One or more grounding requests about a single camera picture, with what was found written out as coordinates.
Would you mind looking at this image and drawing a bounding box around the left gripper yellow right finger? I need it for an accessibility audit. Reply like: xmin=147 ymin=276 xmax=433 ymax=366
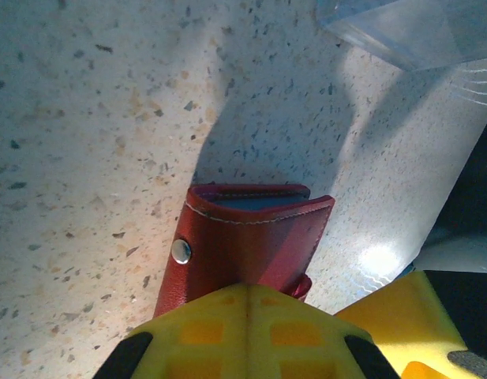
xmin=247 ymin=283 xmax=400 ymax=379

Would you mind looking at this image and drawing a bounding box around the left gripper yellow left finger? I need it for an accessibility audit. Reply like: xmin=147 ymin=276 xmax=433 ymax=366
xmin=93 ymin=283 xmax=249 ymax=379

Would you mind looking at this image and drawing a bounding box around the red leather card holder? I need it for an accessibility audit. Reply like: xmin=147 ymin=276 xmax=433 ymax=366
xmin=152 ymin=183 xmax=336 ymax=319

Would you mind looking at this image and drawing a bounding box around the blue credit card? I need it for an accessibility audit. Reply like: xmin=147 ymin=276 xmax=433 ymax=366
xmin=211 ymin=192 xmax=309 ymax=214

